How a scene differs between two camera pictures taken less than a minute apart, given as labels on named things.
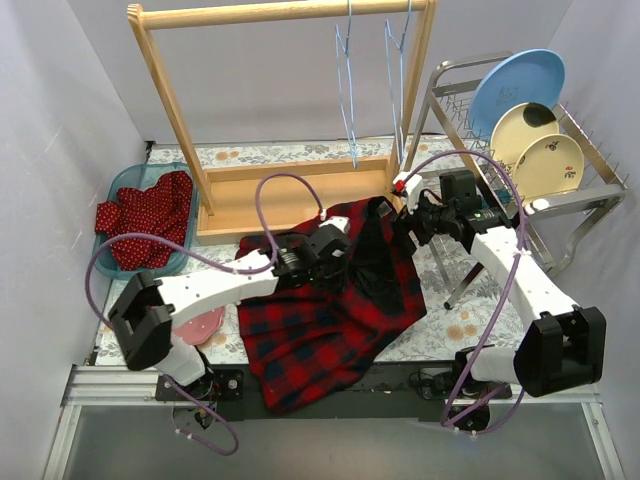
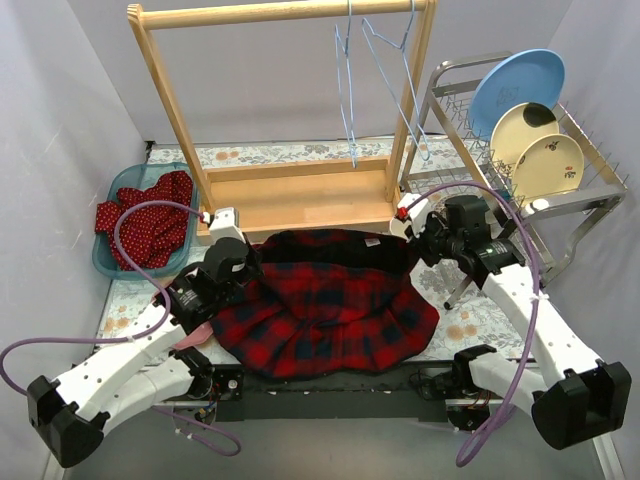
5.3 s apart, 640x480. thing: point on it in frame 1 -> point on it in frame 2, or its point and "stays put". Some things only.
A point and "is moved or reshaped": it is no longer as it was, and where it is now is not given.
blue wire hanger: x=338 y=36 stays put
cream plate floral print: x=548 y=164 stays put
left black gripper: x=341 y=270 -> x=251 y=257
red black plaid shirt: x=311 y=342 is moved or reshaped
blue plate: x=527 y=76 stays put
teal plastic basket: x=139 y=177 stays put
